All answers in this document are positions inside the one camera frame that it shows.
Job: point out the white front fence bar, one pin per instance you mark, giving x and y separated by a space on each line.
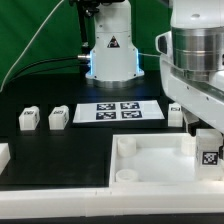
202 197

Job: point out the white sheet with tags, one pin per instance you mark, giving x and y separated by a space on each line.
117 111

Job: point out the white square table top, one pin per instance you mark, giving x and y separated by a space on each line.
153 159

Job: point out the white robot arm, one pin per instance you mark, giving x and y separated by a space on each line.
191 55

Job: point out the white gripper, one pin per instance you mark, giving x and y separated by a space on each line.
200 99

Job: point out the black camera stand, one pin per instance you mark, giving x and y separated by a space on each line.
85 9

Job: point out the white left fence block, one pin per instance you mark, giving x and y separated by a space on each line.
4 156

